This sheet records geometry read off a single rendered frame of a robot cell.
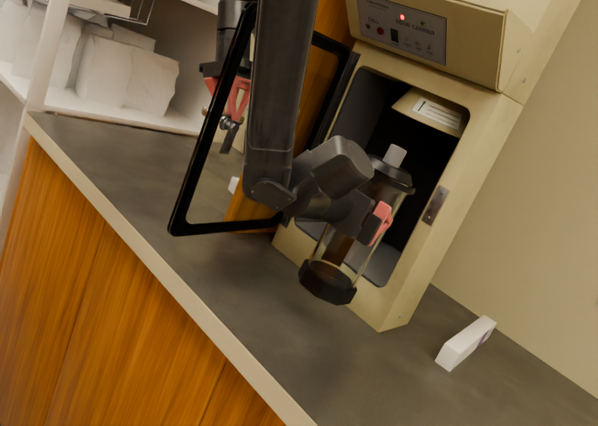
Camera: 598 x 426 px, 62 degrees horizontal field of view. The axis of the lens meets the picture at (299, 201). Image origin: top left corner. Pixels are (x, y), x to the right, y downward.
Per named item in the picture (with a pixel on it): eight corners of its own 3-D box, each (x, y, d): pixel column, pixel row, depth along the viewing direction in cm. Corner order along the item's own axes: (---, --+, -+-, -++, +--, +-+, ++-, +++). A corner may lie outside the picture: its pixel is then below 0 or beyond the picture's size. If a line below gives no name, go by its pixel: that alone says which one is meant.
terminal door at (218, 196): (278, 227, 108) (352, 48, 97) (166, 237, 83) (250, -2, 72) (275, 225, 109) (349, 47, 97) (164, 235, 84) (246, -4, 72)
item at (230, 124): (230, 155, 82) (242, 123, 81) (221, 154, 80) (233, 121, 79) (222, 150, 83) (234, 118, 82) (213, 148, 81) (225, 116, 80)
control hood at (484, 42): (355, 38, 98) (376, -13, 96) (504, 93, 79) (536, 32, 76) (319, 20, 90) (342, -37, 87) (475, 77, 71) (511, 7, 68)
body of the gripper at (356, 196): (328, 170, 78) (300, 162, 72) (378, 201, 72) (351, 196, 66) (310, 206, 79) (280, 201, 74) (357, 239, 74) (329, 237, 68)
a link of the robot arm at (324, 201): (267, 187, 68) (280, 223, 66) (303, 159, 64) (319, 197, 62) (297, 192, 73) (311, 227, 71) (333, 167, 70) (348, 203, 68)
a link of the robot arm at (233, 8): (214, 2, 89) (222, -10, 84) (252, 8, 91) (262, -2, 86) (213, 40, 89) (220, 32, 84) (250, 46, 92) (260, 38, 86)
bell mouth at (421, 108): (417, 116, 110) (429, 92, 108) (488, 148, 99) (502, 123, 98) (374, 100, 96) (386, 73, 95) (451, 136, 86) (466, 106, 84)
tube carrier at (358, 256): (321, 264, 92) (376, 162, 87) (365, 299, 86) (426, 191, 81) (286, 265, 84) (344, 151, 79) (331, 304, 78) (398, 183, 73)
